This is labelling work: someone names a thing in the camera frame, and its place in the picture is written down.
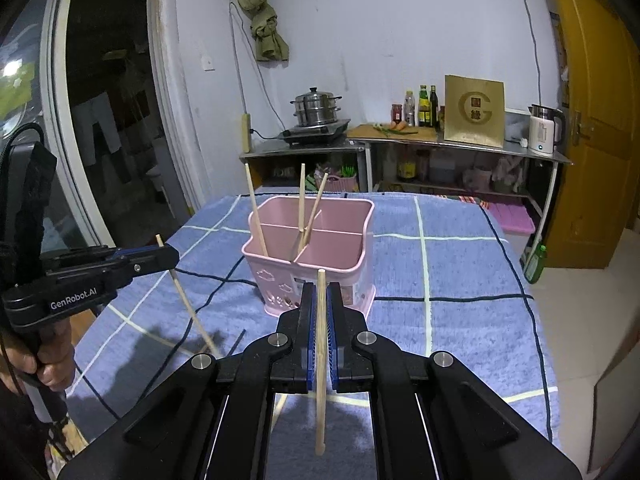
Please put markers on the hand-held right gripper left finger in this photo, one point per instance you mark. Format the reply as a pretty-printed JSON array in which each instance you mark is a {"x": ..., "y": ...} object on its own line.
[{"x": 309, "y": 340}]

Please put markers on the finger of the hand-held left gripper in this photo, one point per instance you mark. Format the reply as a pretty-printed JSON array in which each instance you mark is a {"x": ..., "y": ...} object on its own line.
[
  {"x": 155, "y": 259},
  {"x": 100, "y": 252}
]

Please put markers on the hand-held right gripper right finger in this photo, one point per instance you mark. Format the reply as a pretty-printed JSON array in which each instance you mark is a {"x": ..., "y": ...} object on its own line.
[{"x": 334, "y": 340}]

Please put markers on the wooden chopstick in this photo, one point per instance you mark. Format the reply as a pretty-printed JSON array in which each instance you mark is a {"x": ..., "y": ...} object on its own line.
[
  {"x": 280, "y": 410},
  {"x": 302, "y": 200},
  {"x": 192, "y": 305},
  {"x": 320, "y": 410},
  {"x": 256, "y": 210},
  {"x": 312, "y": 212}
]

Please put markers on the pink plastic basket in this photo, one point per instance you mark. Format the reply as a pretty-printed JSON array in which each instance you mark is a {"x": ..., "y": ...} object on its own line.
[{"x": 340, "y": 247}]

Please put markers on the person's left hand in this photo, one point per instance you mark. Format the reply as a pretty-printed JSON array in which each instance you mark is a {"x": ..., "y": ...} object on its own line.
[{"x": 57, "y": 360}]

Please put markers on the black chopstick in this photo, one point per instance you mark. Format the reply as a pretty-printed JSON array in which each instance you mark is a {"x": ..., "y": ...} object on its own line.
[{"x": 238, "y": 342}]

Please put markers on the blue plaid tablecloth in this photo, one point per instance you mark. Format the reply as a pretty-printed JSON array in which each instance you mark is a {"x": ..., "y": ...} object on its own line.
[{"x": 425, "y": 270}]

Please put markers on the white hanging pants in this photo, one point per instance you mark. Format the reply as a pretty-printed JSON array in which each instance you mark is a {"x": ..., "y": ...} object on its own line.
[{"x": 100, "y": 130}]

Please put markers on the small pink basket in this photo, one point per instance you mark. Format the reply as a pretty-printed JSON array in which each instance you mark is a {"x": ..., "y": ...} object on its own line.
[{"x": 336, "y": 184}]

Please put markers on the beige power strip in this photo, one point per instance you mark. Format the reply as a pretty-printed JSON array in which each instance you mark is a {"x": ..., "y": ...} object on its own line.
[{"x": 246, "y": 132}]

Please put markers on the steel table with cooker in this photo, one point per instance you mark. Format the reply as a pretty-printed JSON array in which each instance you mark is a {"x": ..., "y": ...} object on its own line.
[{"x": 305, "y": 152}]

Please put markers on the yellow jar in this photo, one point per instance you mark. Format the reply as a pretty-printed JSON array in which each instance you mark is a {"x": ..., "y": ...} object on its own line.
[{"x": 407, "y": 170}]

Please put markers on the black induction cooker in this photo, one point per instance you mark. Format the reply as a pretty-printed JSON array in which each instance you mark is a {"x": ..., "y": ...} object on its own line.
[{"x": 315, "y": 135}]

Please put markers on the pink storage box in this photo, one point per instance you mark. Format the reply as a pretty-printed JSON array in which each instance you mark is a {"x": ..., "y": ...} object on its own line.
[{"x": 510, "y": 219}]

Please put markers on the green glass bottle on floor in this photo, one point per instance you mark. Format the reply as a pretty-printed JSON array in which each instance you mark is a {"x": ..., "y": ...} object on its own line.
[{"x": 534, "y": 265}]

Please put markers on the wooden cutting board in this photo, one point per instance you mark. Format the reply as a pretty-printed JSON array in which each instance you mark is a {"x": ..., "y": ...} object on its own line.
[{"x": 400, "y": 134}]

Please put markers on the green onions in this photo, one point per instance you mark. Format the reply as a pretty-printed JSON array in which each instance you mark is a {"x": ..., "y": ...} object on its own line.
[{"x": 395, "y": 131}]

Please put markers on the stainless steel steamer pot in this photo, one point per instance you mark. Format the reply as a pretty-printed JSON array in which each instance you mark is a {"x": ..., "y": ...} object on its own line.
[{"x": 316, "y": 107}]

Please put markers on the orange carrot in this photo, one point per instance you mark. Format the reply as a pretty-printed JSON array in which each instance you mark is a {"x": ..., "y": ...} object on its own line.
[{"x": 400, "y": 125}]

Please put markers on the long steel shelf table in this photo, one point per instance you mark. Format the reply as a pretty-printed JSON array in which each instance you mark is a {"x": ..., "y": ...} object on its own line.
[{"x": 460, "y": 152}]

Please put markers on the red sauce jar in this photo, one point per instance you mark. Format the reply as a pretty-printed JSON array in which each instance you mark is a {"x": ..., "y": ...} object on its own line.
[{"x": 397, "y": 115}]

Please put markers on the dark glass bottle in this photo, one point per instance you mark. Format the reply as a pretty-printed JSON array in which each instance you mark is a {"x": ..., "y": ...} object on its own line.
[{"x": 434, "y": 107}]

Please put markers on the green hanging cloth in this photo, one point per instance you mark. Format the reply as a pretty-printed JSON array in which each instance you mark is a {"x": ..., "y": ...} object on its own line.
[{"x": 265, "y": 25}]

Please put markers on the brown cardboard gift box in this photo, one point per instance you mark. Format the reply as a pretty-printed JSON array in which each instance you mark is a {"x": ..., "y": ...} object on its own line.
[{"x": 474, "y": 112}]

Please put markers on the white electric kettle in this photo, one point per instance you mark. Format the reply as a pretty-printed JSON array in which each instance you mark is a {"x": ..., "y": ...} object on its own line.
[{"x": 544, "y": 132}]

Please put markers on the yellow wooden door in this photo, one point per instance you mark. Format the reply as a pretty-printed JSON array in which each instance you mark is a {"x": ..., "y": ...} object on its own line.
[{"x": 600, "y": 110}]

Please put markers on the white arched door frame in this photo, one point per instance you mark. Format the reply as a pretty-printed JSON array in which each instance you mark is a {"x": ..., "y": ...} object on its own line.
[{"x": 170, "y": 110}]

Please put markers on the white wall switch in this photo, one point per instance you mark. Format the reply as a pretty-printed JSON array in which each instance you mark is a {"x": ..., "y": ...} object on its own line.
[{"x": 207, "y": 62}]

